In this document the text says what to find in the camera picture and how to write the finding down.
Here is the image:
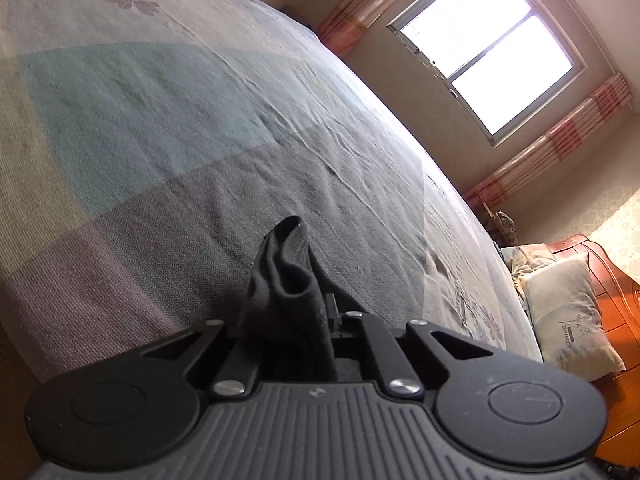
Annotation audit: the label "bright window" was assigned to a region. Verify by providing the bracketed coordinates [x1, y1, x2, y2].
[387, 0, 587, 148]

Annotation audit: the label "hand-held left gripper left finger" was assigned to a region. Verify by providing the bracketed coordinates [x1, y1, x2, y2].
[140, 319, 263, 397]

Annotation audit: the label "wooden nightstand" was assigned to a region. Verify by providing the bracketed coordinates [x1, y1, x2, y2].
[477, 192, 518, 246]

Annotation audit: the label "dark grey pants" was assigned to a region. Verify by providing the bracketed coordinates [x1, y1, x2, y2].
[239, 216, 338, 383]

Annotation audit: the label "grey cloth bundle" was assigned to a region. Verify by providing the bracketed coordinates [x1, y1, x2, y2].
[492, 211, 516, 241]

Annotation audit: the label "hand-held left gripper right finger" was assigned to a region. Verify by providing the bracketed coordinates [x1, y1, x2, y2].
[324, 293, 503, 397]

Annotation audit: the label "small cream pillow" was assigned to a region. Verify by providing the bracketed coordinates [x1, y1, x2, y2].
[500, 242, 558, 281]

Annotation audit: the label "large cream printed pillow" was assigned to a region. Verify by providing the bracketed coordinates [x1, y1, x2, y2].
[520, 255, 626, 373]

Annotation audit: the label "pink striped curtain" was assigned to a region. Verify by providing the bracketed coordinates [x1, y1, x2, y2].
[317, 0, 438, 58]
[462, 74, 630, 211]

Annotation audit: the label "wooden headboard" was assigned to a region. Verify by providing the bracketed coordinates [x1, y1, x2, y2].
[547, 234, 640, 461]

